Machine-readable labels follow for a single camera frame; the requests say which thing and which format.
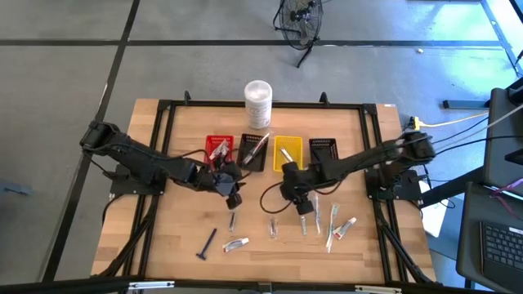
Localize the purple cable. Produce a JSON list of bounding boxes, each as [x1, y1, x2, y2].
[[489, 177, 523, 222]]

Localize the black aluminium table frame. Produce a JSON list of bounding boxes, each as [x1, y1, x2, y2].
[[122, 99, 409, 285]]

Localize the black gantry cross bar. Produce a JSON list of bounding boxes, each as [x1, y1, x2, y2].
[[0, 276, 523, 294]]

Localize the black keyboard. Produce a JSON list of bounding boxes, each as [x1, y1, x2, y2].
[[480, 220, 523, 283]]

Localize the red plastic mesh basket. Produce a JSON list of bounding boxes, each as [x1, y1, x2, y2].
[[203, 134, 235, 168]]

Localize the white toothpaste tube red cap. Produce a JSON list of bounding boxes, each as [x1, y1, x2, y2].
[[332, 216, 358, 241], [221, 237, 250, 254]]

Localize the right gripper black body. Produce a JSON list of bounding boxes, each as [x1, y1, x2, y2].
[[279, 161, 320, 201]]

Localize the yellow plastic mesh basket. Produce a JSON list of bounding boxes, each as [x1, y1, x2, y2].
[[272, 135, 304, 173]]

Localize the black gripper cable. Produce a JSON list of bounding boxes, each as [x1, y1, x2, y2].
[[259, 179, 340, 215]]

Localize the grey flat floor object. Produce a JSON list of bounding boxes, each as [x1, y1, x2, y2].
[[0, 181, 34, 198]]

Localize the black gantry leg struts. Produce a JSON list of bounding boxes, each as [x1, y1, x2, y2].
[[373, 199, 436, 285], [96, 194, 163, 278]]

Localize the silver aluminium bracket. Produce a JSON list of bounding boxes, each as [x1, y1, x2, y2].
[[127, 280, 176, 292], [354, 284, 402, 294]]

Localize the black power cable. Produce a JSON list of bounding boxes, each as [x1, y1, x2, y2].
[[431, 116, 490, 146], [432, 133, 523, 157]]

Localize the black desk foot bar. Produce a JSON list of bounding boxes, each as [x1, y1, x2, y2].
[[443, 99, 490, 110]]

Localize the black plastic mesh basket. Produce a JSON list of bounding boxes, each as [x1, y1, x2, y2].
[[308, 137, 339, 167], [235, 132, 271, 173]]

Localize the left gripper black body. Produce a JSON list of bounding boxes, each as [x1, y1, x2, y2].
[[205, 162, 246, 196]]

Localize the wrapped green travel toothbrush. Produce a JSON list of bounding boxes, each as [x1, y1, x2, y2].
[[325, 203, 341, 254]]

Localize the white wipes canister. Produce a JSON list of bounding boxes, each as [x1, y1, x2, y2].
[[244, 79, 274, 131]]

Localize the yellow extension cable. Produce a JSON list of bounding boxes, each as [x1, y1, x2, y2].
[[419, 110, 490, 128]]

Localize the black floor fan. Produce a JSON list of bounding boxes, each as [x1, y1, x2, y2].
[[272, 0, 324, 69]]

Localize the dark grey desk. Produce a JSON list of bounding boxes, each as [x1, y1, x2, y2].
[[456, 181, 523, 292]]

